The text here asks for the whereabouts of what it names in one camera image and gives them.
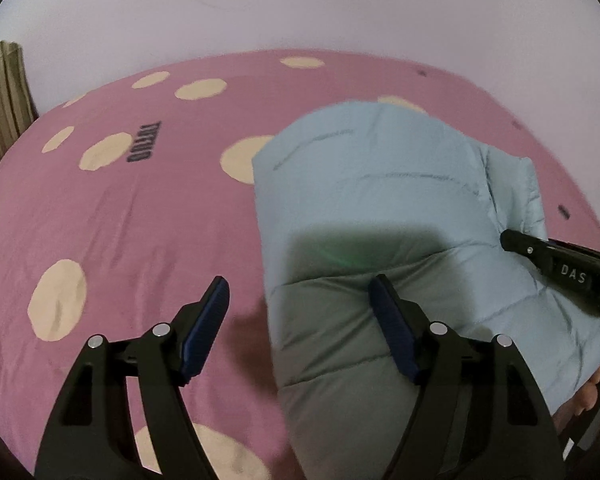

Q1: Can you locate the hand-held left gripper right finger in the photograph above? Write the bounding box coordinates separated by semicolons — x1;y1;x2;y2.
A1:
368;274;566;480

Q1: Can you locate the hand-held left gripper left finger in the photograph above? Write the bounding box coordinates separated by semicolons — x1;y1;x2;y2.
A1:
34;276;231;480

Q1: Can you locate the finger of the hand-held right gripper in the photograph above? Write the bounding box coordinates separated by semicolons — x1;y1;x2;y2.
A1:
500;229;555;277

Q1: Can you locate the light blue puffer jacket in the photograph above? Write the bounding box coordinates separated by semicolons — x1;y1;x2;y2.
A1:
252;101;600;480

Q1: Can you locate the person's right hand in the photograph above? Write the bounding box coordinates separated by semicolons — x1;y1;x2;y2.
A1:
552;364;600;433

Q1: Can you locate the pink dotted bed sheet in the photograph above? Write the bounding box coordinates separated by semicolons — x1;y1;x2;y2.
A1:
0;49;600;480

